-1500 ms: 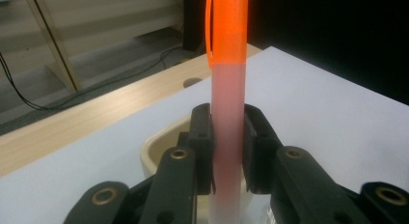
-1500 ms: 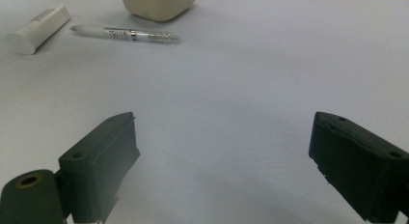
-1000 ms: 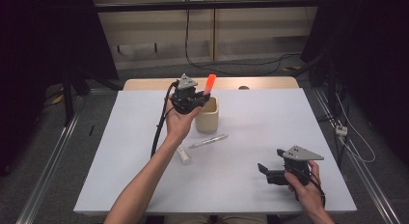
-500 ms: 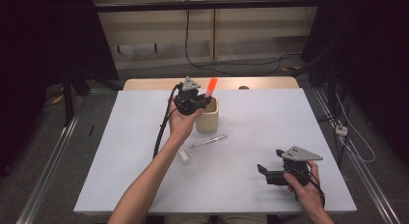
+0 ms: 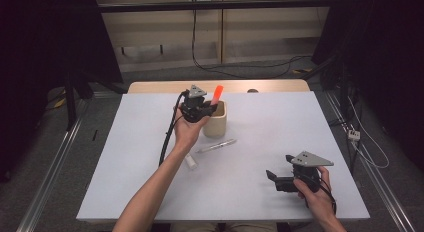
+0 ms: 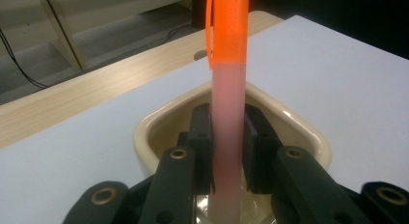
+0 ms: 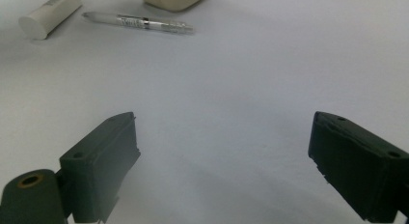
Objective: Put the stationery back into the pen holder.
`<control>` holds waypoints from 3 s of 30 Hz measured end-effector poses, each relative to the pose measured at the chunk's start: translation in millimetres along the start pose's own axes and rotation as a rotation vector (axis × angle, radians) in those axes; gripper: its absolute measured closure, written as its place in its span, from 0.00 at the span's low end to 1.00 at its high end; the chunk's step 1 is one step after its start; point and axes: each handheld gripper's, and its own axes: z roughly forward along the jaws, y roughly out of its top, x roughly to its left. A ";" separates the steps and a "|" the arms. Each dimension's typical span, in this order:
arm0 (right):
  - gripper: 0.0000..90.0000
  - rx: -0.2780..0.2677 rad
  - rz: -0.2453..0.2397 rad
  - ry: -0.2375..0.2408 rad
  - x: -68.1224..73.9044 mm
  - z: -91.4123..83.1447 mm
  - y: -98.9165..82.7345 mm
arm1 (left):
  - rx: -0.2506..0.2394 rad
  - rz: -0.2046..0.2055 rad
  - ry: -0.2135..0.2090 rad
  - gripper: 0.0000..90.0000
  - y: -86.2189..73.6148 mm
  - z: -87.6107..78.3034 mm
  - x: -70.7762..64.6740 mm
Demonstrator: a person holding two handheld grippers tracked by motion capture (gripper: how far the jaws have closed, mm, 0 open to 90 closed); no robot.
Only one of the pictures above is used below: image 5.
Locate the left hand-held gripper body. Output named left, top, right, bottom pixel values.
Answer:
left=179, top=84, right=208, bottom=123

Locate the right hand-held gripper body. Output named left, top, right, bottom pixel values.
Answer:
left=274, top=150, right=335, bottom=194

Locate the orange highlighter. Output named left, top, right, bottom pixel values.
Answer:
left=209, top=84, right=225, bottom=106

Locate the beige square pen holder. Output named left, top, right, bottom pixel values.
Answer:
left=201, top=100, right=229, bottom=139

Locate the silver pen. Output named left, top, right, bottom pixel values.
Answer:
left=195, top=138, right=238, bottom=155

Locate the white glue stick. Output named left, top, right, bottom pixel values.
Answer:
left=184, top=153, right=199, bottom=171

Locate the person's left hand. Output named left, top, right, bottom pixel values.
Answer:
left=173, top=106, right=212, bottom=154

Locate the person's right hand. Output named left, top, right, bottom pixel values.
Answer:
left=293, top=166, right=336, bottom=222

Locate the wooden table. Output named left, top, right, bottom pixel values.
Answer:
left=127, top=79, right=311, bottom=95

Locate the pale grey table mat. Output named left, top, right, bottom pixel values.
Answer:
left=75, top=91, right=371, bottom=224

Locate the beige wooden cabinet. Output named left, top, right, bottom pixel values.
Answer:
left=93, top=0, right=336, bottom=74

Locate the black horizontal bar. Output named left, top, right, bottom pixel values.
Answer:
left=96, top=0, right=334, bottom=14

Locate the black metal stand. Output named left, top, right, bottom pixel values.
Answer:
left=63, top=70, right=96, bottom=132

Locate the black curtain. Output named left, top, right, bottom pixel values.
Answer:
left=0, top=0, right=124, bottom=183
left=311, top=0, right=424, bottom=173

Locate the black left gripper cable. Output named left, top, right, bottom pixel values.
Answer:
left=158, top=89, right=191, bottom=167

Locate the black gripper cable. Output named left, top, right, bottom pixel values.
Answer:
left=304, top=176, right=338, bottom=216
left=158, top=89, right=191, bottom=167

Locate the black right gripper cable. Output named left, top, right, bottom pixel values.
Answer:
left=304, top=176, right=338, bottom=216

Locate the black wall cable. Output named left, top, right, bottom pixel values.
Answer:
left=191, top=8, right=313, bottom=80

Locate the white cable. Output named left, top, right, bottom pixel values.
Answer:
left=346, top=95, right=390, bottom=170

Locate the aluminium floor rail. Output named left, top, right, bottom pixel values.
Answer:
left=323, top=91, right=417, bottom=232
left=15, top=98, right=90, bottom=232

